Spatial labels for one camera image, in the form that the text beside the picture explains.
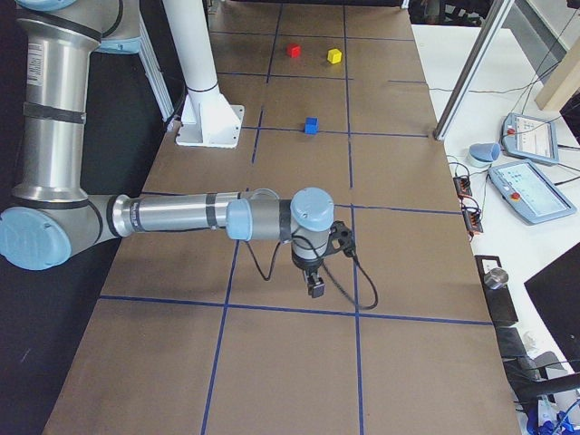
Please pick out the red wooden block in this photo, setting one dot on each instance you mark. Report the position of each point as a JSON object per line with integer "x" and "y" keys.
{"x": 293, "y": 50}

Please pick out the teach pendant tablet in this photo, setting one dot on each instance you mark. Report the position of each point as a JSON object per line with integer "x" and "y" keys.
{"x": 530, "y": 138}
{"x": 529, "y": 192}

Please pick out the near teach pendant tablet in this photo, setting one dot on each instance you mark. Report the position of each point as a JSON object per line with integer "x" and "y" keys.
{"x": 529, "y": 192}

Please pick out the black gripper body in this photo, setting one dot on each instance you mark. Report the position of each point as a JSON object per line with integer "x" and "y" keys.
{"x": 304, "y": 265}

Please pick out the white camera post with base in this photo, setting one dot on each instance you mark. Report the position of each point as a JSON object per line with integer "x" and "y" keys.
{"x": 208, "y": 119}

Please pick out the far teach pendant tablet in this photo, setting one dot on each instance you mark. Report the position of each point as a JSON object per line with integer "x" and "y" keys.
{"x": 530, "y": 138}

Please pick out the aluminium frame post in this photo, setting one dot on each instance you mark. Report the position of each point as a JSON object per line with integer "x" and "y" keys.
{"x": 496, "y": 17}

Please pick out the orange black connector box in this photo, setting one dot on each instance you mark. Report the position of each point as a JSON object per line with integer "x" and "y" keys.
{"x": 472, "y": 221}
{"x": 462, "y": 186}

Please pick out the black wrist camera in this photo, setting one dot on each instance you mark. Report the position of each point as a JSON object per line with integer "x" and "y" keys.
{"x": 341, "y": 239}

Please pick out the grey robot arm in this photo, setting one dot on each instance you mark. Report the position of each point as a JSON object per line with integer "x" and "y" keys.
{"x": 123, "y": 137}

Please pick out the silver metal cylinder weight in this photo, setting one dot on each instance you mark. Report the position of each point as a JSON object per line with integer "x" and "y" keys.
{"x": 495, "y": 278}

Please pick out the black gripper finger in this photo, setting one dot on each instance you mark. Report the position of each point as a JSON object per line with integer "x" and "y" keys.
{"x": 319, "y": 286}
{"x": 310, "y": 284}

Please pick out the yellow wooden block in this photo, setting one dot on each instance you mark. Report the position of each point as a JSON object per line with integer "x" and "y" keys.
{"x": 334, "y": 56}

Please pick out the blue wooden block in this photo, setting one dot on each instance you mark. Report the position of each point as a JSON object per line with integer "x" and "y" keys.
{"x": 311, "y": 125}

